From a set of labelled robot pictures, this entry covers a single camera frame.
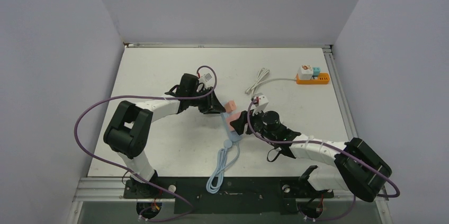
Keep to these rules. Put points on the small pink plug adapter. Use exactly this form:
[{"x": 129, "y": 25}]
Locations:
[{"x": 230, "y": 106}]

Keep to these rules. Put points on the teal plug adapter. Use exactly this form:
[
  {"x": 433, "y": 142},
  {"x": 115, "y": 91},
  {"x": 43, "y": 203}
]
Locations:
[{"x": 316, "y": 71}]

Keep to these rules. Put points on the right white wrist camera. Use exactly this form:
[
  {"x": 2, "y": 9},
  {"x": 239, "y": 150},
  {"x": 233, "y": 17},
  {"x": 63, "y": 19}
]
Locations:
[{"x": 260, "y": 101}]

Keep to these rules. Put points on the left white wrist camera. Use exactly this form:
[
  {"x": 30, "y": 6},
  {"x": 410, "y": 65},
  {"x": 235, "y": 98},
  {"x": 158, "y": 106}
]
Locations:
[{"x": 206, "y": 80}]

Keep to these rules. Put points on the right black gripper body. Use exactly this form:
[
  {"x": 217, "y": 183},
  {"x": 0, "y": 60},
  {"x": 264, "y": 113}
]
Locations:
[{"x": 258, "y": 123}]

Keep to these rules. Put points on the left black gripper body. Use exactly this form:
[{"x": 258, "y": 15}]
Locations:
[{"x": 202, "y": 104}]

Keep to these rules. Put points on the white cube adapter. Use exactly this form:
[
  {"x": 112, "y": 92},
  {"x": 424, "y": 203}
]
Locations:
[{"x": 305, "y": 72}]

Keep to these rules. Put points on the pink blue power strip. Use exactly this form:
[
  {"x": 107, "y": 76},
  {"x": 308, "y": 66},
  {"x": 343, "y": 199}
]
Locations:
[{"x": 232, "y": 135}]

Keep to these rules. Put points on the pink cube socket adapter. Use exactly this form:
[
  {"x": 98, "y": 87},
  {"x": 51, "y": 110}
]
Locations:
[{"x": 230, "y": 118}]

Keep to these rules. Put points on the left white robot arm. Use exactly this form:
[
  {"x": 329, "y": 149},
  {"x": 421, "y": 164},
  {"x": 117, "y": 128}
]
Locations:
[{"x": 128, "y": 131}]

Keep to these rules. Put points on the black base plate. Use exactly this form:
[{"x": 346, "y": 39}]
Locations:
[{"x": 246, "y": 195}]

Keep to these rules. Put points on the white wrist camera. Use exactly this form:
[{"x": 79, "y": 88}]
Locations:
[
  {"x": 206, "y": 80},
  {"x": 260, "y": 101}
]

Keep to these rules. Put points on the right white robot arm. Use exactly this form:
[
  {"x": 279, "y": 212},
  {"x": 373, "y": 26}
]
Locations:
[{"x": 350, "y": 166}]

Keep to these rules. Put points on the aluminium frame rail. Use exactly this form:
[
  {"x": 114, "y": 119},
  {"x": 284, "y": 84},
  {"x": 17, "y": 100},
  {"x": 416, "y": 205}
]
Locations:
[{"x": 346, "y": 127}]

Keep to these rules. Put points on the orange power strip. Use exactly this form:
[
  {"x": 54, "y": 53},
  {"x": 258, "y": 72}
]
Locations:
[{"x": 321, "y": 79}]

